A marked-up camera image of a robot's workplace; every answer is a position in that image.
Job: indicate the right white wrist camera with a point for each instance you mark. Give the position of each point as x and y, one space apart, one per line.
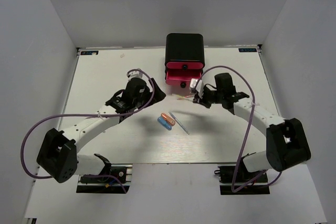
196 87

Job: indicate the pink drawer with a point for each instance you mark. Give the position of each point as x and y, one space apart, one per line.
188 65
176 77

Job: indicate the orange translucent correction tape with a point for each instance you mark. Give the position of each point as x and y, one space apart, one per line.
168 119

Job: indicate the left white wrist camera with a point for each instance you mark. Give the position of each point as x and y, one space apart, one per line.
135 73

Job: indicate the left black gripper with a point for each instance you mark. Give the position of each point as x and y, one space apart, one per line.
158 95

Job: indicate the black drawer cabinet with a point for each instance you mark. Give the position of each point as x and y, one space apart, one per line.
184 47

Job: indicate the blue translucent correction tape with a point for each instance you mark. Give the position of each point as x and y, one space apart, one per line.
164 123

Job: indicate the orange double-ended marker pen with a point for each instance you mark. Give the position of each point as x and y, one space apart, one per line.
189 98

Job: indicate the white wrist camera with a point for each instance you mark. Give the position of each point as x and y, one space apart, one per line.
135 73
196 87

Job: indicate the clear blue ballpoint pen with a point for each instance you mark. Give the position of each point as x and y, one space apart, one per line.
179 123

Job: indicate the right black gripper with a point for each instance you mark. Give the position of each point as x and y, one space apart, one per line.
197 99

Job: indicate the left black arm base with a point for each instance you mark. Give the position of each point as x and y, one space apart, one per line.
105 179

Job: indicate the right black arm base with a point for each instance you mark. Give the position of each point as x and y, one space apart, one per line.
257 186

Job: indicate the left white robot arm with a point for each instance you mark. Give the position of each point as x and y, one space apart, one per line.
60 155

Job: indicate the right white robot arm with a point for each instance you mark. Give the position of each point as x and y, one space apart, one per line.
286 142

